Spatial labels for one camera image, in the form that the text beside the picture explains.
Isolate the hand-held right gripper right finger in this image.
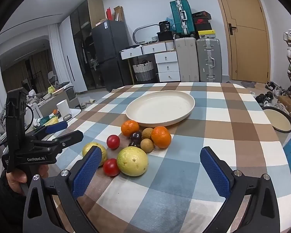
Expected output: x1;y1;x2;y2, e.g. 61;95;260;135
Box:
200;147;279;233

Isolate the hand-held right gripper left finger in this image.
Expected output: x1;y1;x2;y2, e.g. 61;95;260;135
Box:
23;146;105;233

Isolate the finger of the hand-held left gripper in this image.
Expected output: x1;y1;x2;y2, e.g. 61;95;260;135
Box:
34;130;84;154
27;121;68;141

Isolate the small green-yellow guava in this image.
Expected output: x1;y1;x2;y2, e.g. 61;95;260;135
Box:
82;142;108;167

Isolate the red tomato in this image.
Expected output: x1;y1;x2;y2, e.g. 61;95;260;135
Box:
102;158;121;176
106;135;120;149

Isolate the large green-yellow guava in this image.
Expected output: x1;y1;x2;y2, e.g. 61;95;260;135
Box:
116;146;149;177

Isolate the orange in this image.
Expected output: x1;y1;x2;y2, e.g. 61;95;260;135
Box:
151;126;172;149
121;120;140;137

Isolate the brown longan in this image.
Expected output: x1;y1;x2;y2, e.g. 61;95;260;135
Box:
142;128;154;140
140;138;154;154

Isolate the cream round plate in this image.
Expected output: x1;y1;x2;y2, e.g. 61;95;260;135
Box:
126;90;196;127

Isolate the person's left forearm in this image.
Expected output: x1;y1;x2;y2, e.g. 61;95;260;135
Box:
0;173;27;233

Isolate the person's left hand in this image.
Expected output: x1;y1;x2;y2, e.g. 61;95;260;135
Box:
5;167;28;196

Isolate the yellow-green packet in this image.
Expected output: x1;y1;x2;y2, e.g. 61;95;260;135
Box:
44;116;60;127

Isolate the white cylinder appliance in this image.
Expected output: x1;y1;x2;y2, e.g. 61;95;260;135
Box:
56;99;72;120

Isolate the small grey cabinet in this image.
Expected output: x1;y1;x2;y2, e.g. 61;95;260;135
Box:
65;86;80;108

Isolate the checkered tablecloth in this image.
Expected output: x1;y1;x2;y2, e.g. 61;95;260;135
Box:
36;82;291;233

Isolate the grey office chair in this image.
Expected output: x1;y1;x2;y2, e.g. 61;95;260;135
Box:
47;71;60;86

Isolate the white tall cabinet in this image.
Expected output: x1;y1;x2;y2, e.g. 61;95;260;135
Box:
59;16;88;93

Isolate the white curtain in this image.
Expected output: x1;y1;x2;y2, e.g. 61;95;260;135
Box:
48;22;63;83

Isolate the black-rimmed round tray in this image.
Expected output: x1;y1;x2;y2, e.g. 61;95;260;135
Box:
262;106;291;133

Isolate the tall glass-door cabinet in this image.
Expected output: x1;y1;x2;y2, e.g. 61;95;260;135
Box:
70;0;106;94

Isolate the dark grey refrigerator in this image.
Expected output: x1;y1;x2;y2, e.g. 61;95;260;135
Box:
91;20;134;91

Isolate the group of floor shoes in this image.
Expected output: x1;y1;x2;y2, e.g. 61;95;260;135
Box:
255;81;285;107

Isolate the wicker basket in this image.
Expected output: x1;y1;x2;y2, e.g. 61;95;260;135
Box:
133;60;156;82

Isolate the brown cardboard box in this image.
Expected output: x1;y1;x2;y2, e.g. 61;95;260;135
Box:
278;95;291;116

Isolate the silver suitcase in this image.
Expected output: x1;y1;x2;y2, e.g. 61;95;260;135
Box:
196;38;223;82

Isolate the beige suitcase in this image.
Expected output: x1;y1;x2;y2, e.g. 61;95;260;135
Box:
175;37;200;82

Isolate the white drawer desk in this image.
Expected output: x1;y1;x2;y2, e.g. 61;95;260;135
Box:
120;41;181;83

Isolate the tall cardboard box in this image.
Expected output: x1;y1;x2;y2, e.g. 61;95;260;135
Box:
113;5;125;22

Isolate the yellow and black box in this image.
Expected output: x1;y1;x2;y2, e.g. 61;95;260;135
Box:
197;30;216;39

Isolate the black round container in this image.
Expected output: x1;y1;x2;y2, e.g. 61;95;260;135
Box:
158;21;171;32

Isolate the plain black box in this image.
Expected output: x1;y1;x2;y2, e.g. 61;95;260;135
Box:
195;23;212;31

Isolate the wooden door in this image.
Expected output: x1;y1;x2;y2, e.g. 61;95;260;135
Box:
212;0;275;83

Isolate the teal suitcase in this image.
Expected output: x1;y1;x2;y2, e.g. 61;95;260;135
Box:
170;0;196;36

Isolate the black cable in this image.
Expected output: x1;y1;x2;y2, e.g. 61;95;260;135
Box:
26;106;35;130

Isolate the grey curved metal frame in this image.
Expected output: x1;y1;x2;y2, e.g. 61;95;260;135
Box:
133;25;160;44

